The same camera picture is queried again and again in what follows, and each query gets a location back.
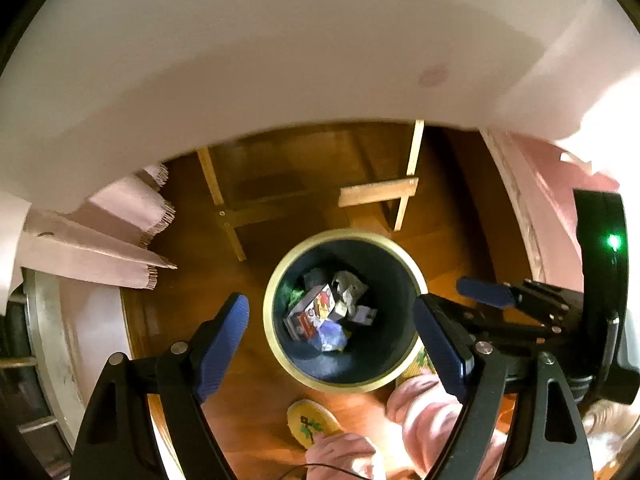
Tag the grey brown paper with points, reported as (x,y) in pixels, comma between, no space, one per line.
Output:
(347,290)

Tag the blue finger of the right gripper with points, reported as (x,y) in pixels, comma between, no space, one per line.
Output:
(494,295)

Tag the cartoon printed table cloth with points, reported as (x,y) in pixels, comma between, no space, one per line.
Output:
(94,90)

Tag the purple plastic bag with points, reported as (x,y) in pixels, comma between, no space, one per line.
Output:
(330,337)

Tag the dark metal shelf rack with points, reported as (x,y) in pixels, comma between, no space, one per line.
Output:
(32,446)

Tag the wooden table frame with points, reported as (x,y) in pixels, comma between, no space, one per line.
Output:
(273,174)

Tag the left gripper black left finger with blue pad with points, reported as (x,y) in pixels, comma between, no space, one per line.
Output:
(116,438)

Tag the right pink pyjama leg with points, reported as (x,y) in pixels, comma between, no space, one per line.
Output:
(427,414)

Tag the pink pyjama leg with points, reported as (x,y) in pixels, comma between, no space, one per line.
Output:
(427,414)
(339,456)

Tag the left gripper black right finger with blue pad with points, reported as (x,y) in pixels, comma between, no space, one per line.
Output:
(505,375)

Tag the right yellow slipper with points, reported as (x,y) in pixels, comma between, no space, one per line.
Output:
(421,365)

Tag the round black trash bin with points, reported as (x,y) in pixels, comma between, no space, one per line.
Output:
(382,340)

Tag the left pink pyjama leg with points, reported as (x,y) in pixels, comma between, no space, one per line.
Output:
(339,456)

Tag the pink strawberry carton box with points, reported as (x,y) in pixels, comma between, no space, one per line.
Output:
(308,315)

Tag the green paper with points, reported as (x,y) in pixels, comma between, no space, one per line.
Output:
(296,293)

